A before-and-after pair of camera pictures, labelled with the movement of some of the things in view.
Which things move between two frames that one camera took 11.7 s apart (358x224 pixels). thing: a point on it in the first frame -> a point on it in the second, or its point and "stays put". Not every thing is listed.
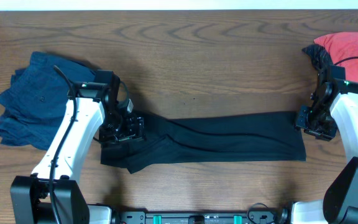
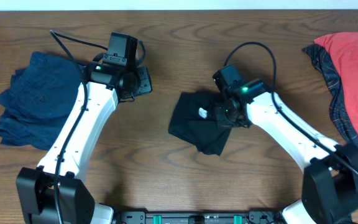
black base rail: [251, 217] stays put
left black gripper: [134, 131] -> [145, 83]
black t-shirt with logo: [262, 136] -> [194, 122]
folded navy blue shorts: [34, 104] stays put
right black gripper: [327, 134] -> [221, 121]
